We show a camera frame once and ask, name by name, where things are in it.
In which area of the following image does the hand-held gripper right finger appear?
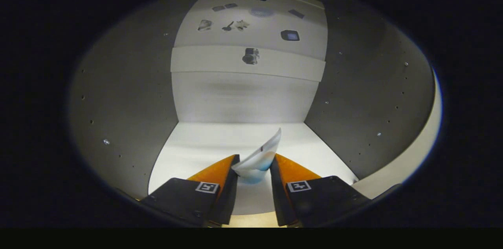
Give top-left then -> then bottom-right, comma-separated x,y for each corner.
270,154 -> 371,228

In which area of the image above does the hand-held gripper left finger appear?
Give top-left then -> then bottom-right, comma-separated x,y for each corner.
140,154 -> 240,227

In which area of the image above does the grey cabinet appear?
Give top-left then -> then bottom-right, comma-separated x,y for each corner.
69,0 -> 437,216

